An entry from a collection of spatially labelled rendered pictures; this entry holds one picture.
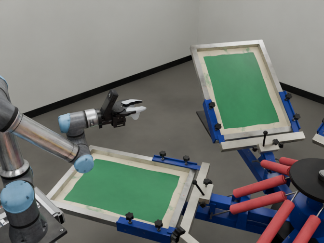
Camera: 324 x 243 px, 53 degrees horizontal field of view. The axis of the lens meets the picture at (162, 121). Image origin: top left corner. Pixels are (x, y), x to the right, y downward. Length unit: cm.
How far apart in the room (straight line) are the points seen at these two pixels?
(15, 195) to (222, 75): 164
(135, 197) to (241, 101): 101
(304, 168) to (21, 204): 128
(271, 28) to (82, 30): 287
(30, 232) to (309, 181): 124
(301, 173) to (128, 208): 95
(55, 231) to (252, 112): 150
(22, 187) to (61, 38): 355
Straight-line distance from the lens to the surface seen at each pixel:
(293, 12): 528
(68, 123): 133
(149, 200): 196
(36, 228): 144
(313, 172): 173
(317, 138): 231
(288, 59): 544
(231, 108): 230
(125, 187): 205
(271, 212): 189
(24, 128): 118
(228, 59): 253
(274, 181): 179
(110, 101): 132
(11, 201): 134
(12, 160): 140
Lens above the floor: 236
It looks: 32 degrees down
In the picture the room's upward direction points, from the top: 1 degrees counter-clockwise
